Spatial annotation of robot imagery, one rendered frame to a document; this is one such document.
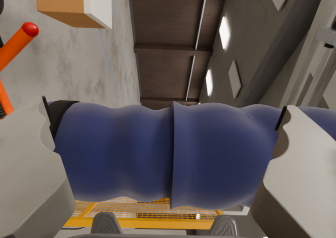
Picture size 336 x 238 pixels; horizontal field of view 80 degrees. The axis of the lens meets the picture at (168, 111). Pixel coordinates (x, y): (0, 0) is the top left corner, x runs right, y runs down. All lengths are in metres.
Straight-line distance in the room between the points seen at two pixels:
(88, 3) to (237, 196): 1.63
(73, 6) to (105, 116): 1.45
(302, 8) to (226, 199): 3.77
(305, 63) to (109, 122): 2.50
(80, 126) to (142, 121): 0.12
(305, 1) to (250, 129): 3.64
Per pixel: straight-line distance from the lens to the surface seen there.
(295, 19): 4.10
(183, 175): 0.38
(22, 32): 0.41
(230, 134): 0.39
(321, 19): 2.65
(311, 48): 2.70
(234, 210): 4.35
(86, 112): 0.43
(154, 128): 0.40
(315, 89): 2.53
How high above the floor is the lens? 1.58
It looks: 1 degrees up
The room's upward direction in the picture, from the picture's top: 92 degrees clockwise
